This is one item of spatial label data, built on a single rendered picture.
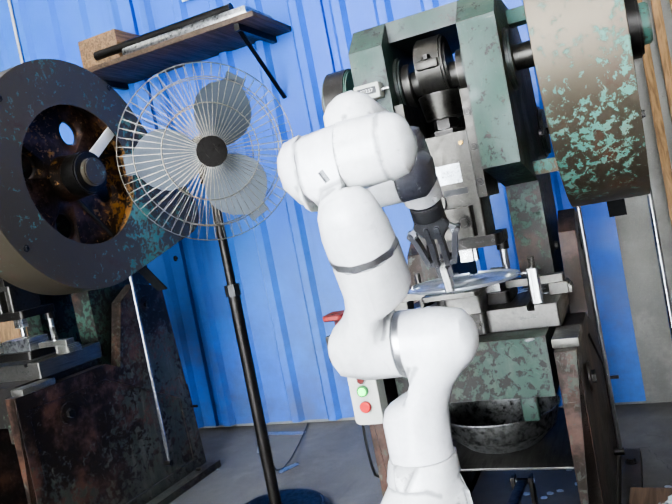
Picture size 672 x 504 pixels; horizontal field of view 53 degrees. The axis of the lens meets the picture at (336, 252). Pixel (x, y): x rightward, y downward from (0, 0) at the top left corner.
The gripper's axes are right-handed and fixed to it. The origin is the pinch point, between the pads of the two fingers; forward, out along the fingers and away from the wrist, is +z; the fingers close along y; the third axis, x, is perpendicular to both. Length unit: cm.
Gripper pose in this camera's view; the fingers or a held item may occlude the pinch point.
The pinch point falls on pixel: (447, 277)
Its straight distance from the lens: 162.6
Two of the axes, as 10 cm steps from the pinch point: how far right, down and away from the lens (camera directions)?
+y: 9.1, -1.5, -3.8
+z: 3.2, 8.4, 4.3
